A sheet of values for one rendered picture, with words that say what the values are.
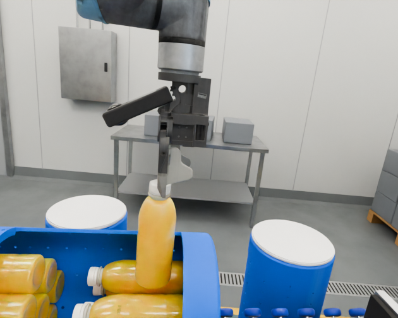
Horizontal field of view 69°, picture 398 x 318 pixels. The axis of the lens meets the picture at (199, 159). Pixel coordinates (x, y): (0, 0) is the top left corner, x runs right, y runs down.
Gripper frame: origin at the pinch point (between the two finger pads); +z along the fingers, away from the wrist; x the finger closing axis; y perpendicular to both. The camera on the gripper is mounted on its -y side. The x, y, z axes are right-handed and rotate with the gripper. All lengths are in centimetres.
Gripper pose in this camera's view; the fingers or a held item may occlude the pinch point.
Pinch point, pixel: (160, 185)
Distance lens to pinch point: 53.3
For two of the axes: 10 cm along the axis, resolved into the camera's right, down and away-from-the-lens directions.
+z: -0.9, 9.6, 2.7
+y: 9.9, 0.6, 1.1
